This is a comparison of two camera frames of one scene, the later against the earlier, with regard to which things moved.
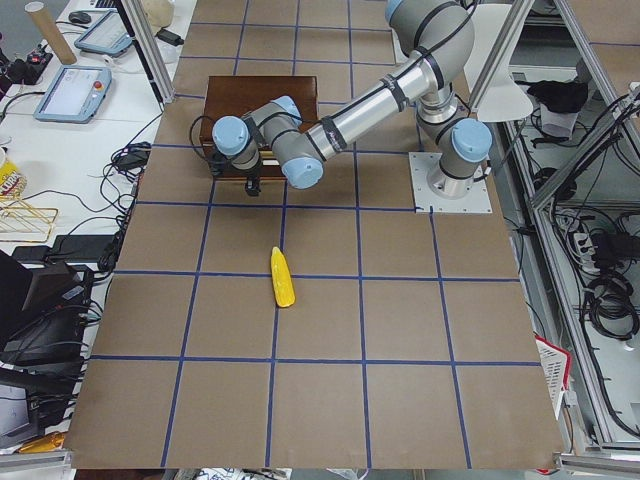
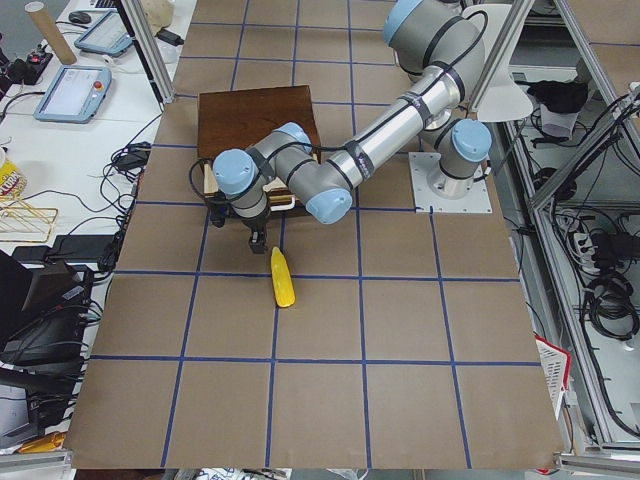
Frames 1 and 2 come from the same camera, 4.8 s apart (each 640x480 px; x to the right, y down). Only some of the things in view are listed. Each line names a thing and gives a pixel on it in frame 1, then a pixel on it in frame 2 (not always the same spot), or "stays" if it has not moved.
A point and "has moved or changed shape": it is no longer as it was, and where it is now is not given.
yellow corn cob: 282,278 stays
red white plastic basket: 555,363 stays
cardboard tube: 40,14 stays
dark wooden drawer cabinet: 232,96 has moved or changed shape
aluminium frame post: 155,61 stays
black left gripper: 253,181 to 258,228
